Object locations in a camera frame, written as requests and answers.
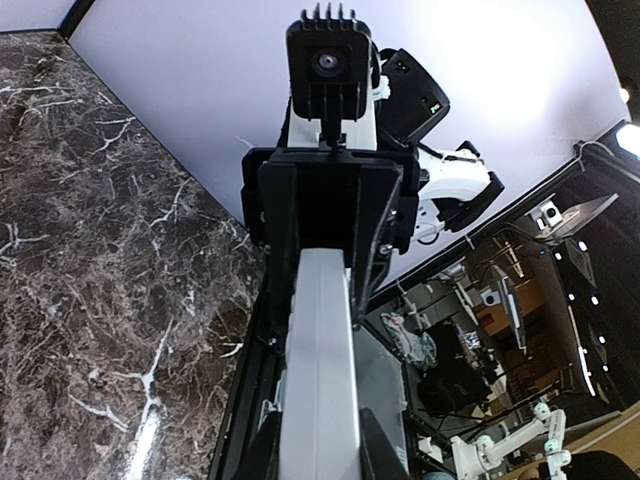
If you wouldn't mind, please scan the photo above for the white remote control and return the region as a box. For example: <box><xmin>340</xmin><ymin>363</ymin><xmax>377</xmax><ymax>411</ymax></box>
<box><xmin>278</xmin><ymin>249</ymin><xmax>361</xmax><ymax>479</ymax></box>

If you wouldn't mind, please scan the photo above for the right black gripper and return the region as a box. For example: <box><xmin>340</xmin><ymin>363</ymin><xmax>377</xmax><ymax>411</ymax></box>
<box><xmin>241</xmin><ymin>148</ymin><xmax>419</xmax><ymax>357</ymax></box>

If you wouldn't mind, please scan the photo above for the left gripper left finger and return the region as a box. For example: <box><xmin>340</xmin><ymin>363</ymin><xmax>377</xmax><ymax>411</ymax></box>
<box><xmin>239</xmin><ymin>400</ymin><xmax>282</xmax><ymax>480</ymax></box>

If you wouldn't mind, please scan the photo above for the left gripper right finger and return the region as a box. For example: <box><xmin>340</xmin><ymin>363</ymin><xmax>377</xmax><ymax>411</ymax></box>
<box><xmin>359</xmin><ymin>408</ymin><xmax>410</xmax><ymax>480</ymax></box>

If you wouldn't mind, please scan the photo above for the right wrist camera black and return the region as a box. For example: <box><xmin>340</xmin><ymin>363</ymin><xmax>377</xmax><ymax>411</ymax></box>
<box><xmin>286</xmin><ymin>4</ymin><xmax>372</xmax><ymax>149</ymax></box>

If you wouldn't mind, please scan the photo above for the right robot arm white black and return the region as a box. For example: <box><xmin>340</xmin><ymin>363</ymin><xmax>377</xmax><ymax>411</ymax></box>
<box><xmin>241</xmin><ymin>44</ymin><xmax>503</xmax><ymax>338</ymax></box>

